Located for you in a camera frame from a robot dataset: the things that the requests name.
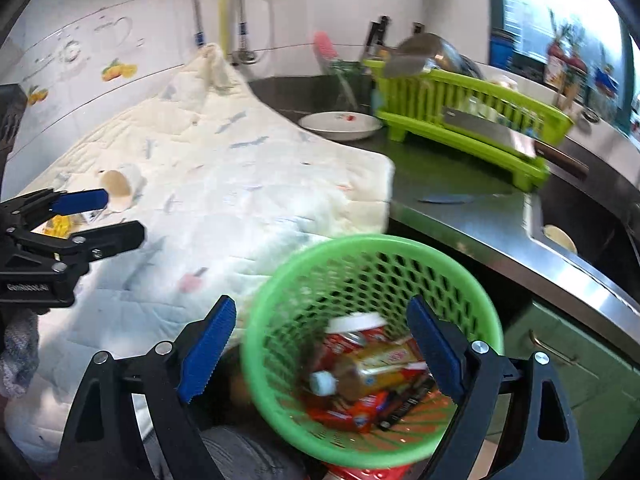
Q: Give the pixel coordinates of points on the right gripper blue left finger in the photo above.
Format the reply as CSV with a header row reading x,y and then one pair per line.
x,y
102,439

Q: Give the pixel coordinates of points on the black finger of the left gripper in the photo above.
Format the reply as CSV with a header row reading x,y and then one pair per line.
x,y
88,245

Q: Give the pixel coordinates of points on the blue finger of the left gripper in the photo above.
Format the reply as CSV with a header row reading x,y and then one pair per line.
x,y
75,202

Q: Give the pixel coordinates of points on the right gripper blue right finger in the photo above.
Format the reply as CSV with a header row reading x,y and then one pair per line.
x,y
539,437

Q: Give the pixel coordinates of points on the white paper cup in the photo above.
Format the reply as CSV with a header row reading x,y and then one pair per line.
x,y
122,185

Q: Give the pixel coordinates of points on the red soda can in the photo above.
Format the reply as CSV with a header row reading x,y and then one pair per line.
x,y
333,347

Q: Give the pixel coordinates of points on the red gold drink bottle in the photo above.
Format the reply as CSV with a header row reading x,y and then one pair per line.
x,y
370,370

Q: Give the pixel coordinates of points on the orange snack wrapper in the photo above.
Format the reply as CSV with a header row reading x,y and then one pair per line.
x,y
336,413

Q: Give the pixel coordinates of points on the yellow plastic bag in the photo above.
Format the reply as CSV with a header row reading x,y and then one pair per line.
x,y
63,226

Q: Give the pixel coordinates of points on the red cup with clear lid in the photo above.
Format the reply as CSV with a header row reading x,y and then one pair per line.
x,y
358,328

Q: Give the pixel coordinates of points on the green cabinet doors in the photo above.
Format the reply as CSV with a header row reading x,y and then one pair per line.
x,y
602,388

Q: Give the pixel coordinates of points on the left gloved hand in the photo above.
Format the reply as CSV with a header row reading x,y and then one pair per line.
x,y
19,356

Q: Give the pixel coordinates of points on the green plastic waste basket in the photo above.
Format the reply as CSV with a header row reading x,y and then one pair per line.
x,y
359,273

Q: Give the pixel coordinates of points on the person's jeans legs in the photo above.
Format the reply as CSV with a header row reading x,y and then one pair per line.
x,y
245,452

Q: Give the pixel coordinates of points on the black small wrapper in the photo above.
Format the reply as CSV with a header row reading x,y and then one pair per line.
x,y
400,404

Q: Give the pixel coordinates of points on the white quilted cloth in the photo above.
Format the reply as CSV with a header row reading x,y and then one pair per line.
x,y
230,190

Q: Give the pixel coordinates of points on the red plastic stool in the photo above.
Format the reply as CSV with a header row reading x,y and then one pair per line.
x,y
343,473

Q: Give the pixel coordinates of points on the steel sink basin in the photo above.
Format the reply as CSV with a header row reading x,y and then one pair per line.
x,y
601,239

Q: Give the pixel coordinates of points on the white ceramic bowl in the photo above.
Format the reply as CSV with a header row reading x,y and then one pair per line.
x,y
341,126

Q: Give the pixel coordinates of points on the green utensil holder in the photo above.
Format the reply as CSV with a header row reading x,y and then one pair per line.
x,y
353,85

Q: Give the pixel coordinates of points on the pink brush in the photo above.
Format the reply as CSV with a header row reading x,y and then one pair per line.
x,y
324,47

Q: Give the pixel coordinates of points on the green dish rack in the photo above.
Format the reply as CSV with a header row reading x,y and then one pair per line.
x,y
415,105

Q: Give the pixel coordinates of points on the steel pot in rack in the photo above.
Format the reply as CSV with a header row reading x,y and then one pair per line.
x,y
425,51

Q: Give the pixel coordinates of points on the blue container on sill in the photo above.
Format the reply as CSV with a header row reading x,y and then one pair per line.
x,y
501,49

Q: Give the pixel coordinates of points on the cleaver with wooden handle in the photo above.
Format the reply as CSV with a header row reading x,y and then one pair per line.
x,y
511,141

